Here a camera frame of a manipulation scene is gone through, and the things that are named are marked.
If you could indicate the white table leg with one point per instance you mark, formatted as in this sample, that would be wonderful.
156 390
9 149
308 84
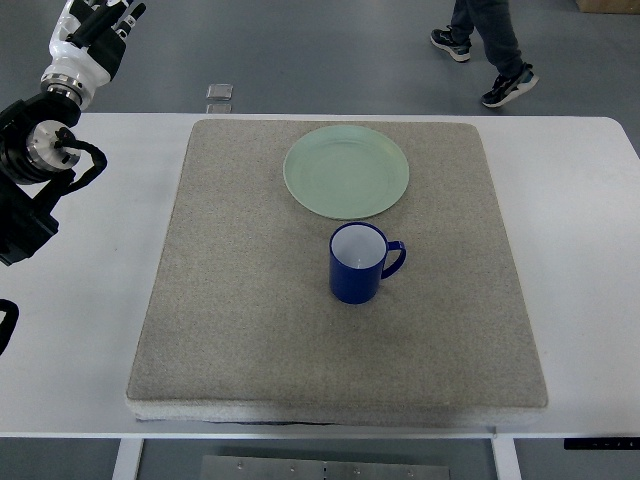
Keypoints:
505 458
128 459

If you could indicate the blue mug white inside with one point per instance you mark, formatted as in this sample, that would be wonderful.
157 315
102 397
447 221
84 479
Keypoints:
360 257

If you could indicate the walking person legs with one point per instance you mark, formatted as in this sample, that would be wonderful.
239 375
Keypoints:
492 21

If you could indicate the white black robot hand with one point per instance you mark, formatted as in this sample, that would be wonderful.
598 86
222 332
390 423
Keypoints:
87 46

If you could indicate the white table leg right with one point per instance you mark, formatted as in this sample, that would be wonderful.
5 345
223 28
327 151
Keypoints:
505 458

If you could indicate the cardboard box corner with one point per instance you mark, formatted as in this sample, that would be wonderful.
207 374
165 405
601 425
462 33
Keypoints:
609 6

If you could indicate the light green plate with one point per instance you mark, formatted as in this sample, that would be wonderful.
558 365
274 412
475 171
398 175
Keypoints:
346 172

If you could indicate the white table leg left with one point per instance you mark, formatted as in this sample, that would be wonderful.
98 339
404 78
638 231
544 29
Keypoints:
128 459

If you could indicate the metal base plate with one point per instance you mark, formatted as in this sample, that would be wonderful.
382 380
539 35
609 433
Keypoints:
229 467

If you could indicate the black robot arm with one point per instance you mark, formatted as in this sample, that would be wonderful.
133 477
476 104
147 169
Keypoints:
41 162

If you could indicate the black table control panel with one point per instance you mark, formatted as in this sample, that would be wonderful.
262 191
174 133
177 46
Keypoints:
602 443

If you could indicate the beige fabric mat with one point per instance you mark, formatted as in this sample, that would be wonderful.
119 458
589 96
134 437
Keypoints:
242 326

